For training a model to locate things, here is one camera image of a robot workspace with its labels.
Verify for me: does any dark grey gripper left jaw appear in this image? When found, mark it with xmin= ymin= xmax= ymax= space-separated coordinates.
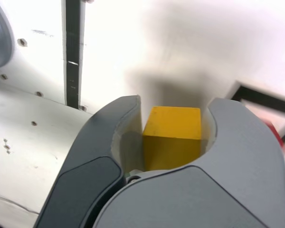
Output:
xmin=34 ymin=94 xmax=145 ymax=228

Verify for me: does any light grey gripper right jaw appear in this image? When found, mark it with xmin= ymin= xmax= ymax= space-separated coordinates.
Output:
xmin=93 ymin=97 xmax=285 ymax=228

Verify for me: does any yellow cube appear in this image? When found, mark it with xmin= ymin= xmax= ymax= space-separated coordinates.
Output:
xmin=142 ymin=106 xmax=202 ymax=172

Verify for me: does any red cube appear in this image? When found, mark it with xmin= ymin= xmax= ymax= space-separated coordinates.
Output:
xmin=261 ymin=117 xmax=285 ymax=152

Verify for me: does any black tape square outline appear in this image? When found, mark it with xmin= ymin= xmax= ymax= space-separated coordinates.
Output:
xmin=224 ymin=80 xmax=285 ymax=143

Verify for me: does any black tape strip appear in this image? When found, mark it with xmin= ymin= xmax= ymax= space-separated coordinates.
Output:
xmin=61 ymin=0 xmax=86 ymax=110

